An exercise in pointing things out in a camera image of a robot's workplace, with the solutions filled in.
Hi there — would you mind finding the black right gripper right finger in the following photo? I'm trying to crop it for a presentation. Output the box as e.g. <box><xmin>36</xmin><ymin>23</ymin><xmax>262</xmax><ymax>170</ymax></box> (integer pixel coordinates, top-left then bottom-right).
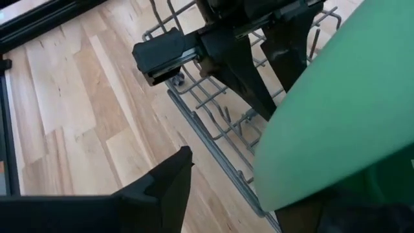
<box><xmin>276</xmin><ymin>186</ymin><xmax>414</xmax><ymax>233</ymax></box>

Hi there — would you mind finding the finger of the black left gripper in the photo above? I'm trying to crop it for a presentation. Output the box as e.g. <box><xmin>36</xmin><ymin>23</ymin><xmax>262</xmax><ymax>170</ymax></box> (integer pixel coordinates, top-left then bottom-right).
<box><xmin>259</xmin><ymin>2</ymin><xmax>325</xmax><ymax>94</ymax></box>
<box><xmin>199</xmin><ymin>30</ymin><xmax>278</xmax><ymax>123</ymax></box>

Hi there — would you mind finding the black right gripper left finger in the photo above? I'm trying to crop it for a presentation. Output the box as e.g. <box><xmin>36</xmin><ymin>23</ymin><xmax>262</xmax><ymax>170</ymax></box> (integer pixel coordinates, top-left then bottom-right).
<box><xmin>0</xmin><ymin>146</ymin><xmax>195</xmax><ymax>233</ymax></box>

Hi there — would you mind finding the teal plate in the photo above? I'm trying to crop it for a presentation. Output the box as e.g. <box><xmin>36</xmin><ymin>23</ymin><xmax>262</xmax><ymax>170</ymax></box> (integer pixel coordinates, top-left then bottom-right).
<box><xmin>332</xmin><ymin>142</ymin><xmax>414</xmax><ymax>208</ymax></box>

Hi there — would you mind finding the grey wire dish rack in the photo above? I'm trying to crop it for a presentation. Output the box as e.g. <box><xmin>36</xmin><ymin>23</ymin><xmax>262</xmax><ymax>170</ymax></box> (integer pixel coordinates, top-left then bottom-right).
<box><xmin>141</xmin><ymin>0</ymin><xmax>343</xmax><ymax>233</ymax></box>

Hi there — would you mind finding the light green plate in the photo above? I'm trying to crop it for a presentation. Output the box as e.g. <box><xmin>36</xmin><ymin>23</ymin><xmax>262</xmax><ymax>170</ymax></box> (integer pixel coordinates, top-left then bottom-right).
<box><xmin>253</xmin><ymin>0</ymin><xmax>414</xmax><ymax>214</ymax></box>

